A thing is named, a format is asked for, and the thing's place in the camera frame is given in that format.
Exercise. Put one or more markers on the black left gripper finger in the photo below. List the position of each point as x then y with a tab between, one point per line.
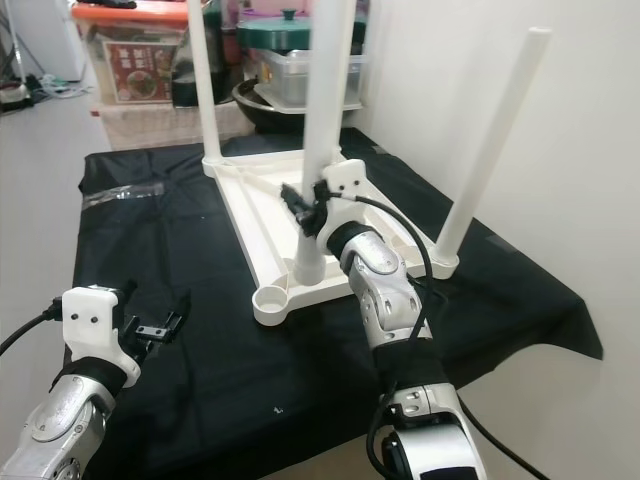
128	291
180	312

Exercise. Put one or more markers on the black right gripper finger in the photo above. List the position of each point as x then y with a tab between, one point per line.
292	196

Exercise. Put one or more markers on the white plastic table top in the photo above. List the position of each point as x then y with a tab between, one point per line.
260	220

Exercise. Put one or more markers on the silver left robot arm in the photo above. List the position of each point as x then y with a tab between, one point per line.
60	425

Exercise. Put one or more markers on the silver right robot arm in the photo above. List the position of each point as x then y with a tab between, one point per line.
390	290

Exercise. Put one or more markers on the black tablecloth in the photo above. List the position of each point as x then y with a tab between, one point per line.
210	380

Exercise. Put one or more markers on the black wok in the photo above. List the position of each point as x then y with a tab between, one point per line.
255	118

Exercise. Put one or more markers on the narrow clear tape strip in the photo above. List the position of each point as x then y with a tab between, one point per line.
125	194

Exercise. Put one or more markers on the pink fleece cover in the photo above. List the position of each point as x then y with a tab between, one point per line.
160	128

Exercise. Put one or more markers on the dark glass pan lid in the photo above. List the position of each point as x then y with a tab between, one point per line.
190	70

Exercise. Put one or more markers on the green pot lid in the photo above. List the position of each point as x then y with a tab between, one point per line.
275	32

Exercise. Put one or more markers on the orange-lid box with red poster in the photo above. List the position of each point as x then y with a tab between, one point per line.
135	75

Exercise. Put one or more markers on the grey upright vacuum cleaner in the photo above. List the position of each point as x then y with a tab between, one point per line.
15	92

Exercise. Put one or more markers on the small black pouch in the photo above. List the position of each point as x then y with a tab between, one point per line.
117	4

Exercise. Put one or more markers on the white chest appliance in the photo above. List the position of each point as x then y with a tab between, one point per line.
50	40

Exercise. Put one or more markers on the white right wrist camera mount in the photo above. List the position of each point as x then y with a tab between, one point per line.
345	185

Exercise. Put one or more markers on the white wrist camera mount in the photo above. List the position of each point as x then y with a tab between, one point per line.
95	325
345	185

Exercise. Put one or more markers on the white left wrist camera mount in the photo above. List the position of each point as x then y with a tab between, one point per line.
95	325

